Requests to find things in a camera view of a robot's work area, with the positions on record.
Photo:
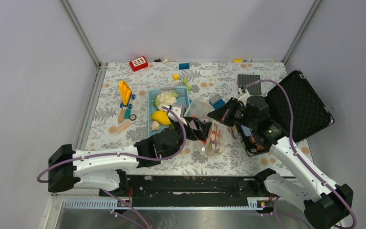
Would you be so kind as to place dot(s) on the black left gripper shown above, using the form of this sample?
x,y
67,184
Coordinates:
x,y
201,133

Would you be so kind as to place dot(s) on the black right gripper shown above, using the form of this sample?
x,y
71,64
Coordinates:
x,y
225,115

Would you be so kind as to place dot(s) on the clear polka dot zip bag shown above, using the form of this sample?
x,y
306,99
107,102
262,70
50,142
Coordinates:
x,y
213,144

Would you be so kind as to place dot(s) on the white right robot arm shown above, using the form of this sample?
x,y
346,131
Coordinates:
x,y
323,201

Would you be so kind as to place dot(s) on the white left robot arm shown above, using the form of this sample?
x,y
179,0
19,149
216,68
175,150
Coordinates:
x,y
105,169

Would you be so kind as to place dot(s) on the toy garlic bulb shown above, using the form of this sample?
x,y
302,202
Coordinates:
x,y
155,126

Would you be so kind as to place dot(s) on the yellow toy mango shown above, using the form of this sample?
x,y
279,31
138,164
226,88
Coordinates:
x,y
161,117

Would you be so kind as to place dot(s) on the grey building baseplate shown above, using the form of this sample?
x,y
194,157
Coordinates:
x,y
243,80

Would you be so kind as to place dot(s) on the blue grey brick stack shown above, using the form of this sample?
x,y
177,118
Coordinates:
x,y
216,101

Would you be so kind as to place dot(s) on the black poker chip case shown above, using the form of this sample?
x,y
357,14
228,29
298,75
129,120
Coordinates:
x,y
310,113

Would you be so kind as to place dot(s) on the toy cauliflower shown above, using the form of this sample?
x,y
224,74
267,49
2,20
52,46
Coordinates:
x,y
165,99

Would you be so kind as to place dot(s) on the wooden block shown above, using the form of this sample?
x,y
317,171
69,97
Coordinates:
x,y
123,127

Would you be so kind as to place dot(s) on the green toy piece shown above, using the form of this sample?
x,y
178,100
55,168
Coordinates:
x,y
189,87

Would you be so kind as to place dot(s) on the yellow toy truck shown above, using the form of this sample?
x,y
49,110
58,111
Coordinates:
x,y
126,95

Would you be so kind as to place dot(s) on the small yellow cube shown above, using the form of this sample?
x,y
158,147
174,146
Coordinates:
x,y
176,77

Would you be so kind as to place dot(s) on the blue toy brick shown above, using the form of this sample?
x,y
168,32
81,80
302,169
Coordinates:
x,y
184,66

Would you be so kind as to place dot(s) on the red white toy brick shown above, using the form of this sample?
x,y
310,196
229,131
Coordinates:
x,y
138,64

